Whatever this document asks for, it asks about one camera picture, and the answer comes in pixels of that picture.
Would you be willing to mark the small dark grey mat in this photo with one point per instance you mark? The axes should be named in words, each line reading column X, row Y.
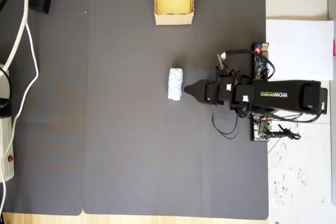
column 52, row 103

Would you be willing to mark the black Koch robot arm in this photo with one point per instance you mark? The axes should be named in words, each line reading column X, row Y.
column 275, row 94

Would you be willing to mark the black plug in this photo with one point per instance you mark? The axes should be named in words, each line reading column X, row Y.
column 4, row 108

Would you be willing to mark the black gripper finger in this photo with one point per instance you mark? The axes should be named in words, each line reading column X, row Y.
column 197, row 91

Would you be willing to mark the black power plug connector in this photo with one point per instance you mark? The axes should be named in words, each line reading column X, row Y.
column 284, row 134

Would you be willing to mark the blue yarn foam block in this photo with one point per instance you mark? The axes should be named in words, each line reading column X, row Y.
column 175, row 85

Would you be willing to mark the black motor driver board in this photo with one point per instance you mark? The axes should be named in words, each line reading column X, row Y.
column 260, row 129

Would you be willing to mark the large dark grey mat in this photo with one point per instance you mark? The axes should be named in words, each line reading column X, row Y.
column 147, row 155

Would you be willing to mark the blue circuit board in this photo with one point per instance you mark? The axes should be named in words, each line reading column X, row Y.
column 260, row 60

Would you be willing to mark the white power strip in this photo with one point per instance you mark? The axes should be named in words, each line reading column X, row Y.
column 6, row 150

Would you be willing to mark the red object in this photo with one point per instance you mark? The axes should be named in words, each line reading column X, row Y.
column 334, row 48

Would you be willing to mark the white paper sheet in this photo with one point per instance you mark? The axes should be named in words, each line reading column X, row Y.
column 299, row 51

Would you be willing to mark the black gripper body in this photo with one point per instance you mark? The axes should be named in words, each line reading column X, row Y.
column 211, row 91

